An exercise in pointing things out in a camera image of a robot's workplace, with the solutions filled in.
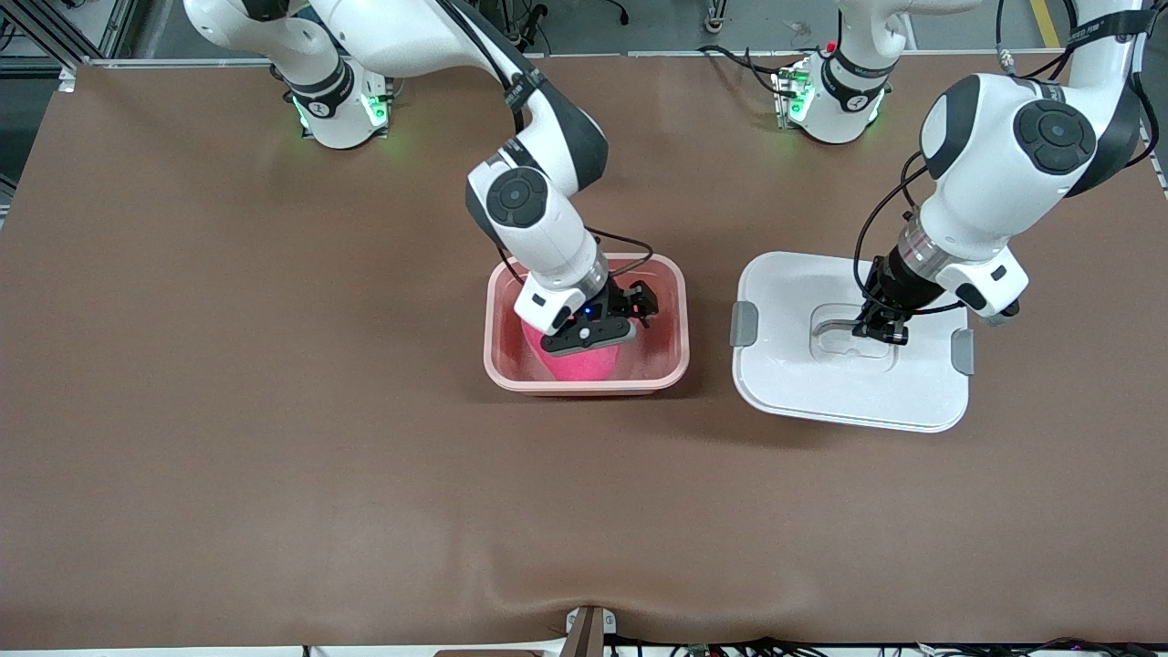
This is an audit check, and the pink plush toy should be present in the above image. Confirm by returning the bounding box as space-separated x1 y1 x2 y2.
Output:
522 319 637 384

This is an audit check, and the white box lid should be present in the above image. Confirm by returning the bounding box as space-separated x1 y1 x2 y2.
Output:
730 251 975 433

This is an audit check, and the pink plastic box base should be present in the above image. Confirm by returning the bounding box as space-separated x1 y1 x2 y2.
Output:
483 253 691 396

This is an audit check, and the black stand foot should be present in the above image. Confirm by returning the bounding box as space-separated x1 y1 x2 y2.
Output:
500 0 551 51

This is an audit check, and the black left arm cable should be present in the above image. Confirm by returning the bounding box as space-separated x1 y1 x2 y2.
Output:
851 0 1162 318

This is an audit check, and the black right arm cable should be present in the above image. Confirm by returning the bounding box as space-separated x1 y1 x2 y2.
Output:
495 226 655 286

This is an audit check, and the silver table edge rail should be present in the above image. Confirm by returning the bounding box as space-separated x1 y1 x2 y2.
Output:
78 50 1096 67

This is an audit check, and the black arm base cable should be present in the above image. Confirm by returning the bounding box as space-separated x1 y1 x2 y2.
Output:
698 44 799 99

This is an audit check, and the camera mount post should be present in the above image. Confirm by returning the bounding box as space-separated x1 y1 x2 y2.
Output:
564 606 618 657

